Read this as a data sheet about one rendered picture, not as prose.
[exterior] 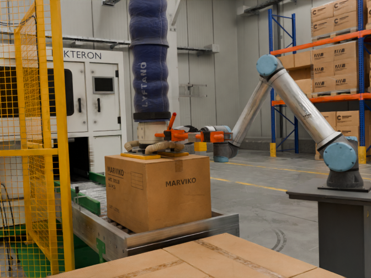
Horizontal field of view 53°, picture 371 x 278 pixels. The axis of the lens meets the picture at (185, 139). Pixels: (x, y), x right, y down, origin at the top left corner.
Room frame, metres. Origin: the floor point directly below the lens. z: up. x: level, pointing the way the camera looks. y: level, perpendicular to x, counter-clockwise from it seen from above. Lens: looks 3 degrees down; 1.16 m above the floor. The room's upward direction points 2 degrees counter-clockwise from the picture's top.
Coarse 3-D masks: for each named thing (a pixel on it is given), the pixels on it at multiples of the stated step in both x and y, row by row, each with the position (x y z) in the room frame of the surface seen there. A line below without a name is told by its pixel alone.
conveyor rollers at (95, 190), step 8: (72, 184) 3.81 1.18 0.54; (80, 184) 3.77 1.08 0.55; (88, 184) 3.73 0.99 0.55; (96, 184) 3.76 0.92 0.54; (80, 192) 3.32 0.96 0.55; (88, 192) 3.35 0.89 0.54; (96, 192) 3.30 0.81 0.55; (104, 192) 3.33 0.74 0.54; (104, 200) 2.96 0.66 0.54; (104, 208) 2.68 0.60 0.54; (104, 216) 2.42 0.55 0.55; (112, 224) 2.24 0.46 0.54; (120, 224) 2.26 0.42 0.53; (128, 232) 2.09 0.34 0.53
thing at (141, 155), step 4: (132, 148) 2.26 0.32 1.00; (124, 152) 2.31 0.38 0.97; (128, 152) 2.29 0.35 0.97; (132, 152) 2.26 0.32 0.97; (136, 152) 2.27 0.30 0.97; (140, 152) 2.26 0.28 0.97; (144, 152) 2.14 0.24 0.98; (124, 156) 2.27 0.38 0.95; (128, 156) 2.23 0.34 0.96; (132, 156) 2.17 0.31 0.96; (136, 156) 2.13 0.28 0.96; (140, 156) 2.09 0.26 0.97; (144, 156) 2.06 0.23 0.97; (148, 156) 2.06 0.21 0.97; (152, 156) 2.07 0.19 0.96; (156, 156) 2.08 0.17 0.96; (160, 156) 2.10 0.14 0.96
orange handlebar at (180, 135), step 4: (188, 132) 1.98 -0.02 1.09; (156, 136) 2.17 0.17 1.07; (160, 136) 2.13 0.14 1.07; (164, 136) 2.09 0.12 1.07; (176, 136) 1.98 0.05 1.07; (180, 136) 1.95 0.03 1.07; (184, 136) 1.91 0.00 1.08; (196, 136) 1.82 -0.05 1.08; (216, 136) 1.70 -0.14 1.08; (220, 136) 1.71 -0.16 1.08
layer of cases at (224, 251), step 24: (216, 240) 1.86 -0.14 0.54; (240, 240) 1.85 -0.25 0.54; (120, 264) 1.59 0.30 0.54; (144, 264) 1.58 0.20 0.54; (168, 264) 1.57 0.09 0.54; (192, 264) 1.56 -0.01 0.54; (216, 264) 1.55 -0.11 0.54; (240, 264) 1.54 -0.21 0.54; (264, 264) 1.53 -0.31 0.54; (288, 264) 1.52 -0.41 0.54
